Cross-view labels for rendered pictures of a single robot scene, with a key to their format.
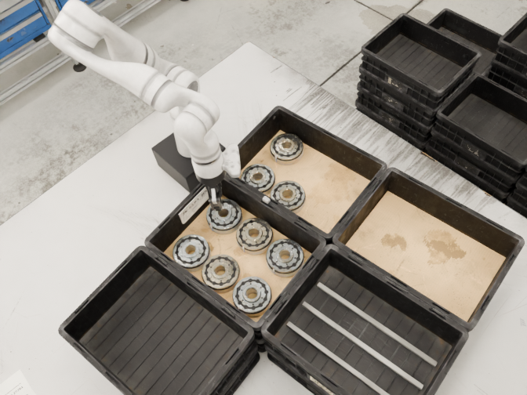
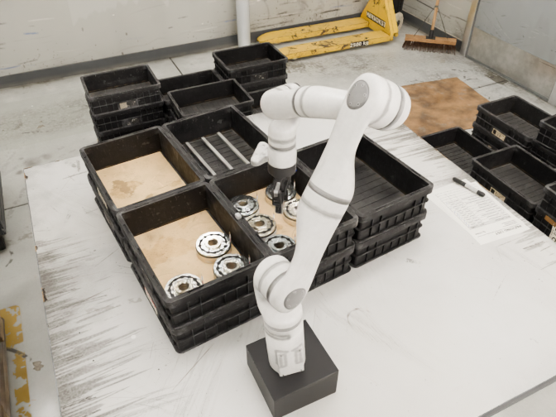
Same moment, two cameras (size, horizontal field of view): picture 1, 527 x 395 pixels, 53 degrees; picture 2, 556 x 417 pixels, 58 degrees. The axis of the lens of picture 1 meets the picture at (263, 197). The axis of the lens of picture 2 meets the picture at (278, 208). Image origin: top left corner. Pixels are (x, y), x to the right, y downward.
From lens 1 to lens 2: 1.86 m
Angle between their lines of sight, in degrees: 81
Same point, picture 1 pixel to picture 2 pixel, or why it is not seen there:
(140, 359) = (374, 189)
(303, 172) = (183, 270)
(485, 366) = not seen: hidden behind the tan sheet
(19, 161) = not seen: outside the picture
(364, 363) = (226, 154)
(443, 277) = (141, 174)
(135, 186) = (370, 372)
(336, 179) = (159, 254)
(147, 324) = (366, 204)
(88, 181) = (433, 403)
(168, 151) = (318, 358)
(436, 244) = (126, 190)
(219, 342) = not seen: hidden behind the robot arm
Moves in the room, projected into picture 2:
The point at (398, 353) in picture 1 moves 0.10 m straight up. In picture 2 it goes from (203, 153) to (200, 130)
